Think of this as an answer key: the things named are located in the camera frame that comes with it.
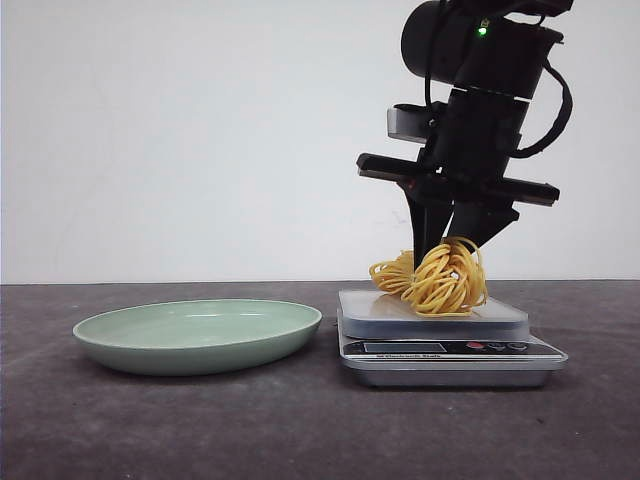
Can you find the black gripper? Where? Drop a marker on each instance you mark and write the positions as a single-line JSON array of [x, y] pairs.
[[460, 172]]

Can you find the yellow vermicelli bundle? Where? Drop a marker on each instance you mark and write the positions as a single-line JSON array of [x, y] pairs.
[[450, 279]]

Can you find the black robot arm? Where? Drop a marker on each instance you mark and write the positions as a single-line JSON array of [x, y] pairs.
[[492, 54]]

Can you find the silver digital kitchen scale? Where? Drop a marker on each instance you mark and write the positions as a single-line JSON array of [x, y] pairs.
[[385, 344]]

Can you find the pale green plate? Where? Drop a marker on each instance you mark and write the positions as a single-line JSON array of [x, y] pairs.
[[199, 337]]

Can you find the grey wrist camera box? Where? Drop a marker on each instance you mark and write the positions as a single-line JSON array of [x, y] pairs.
[[413, 123]]

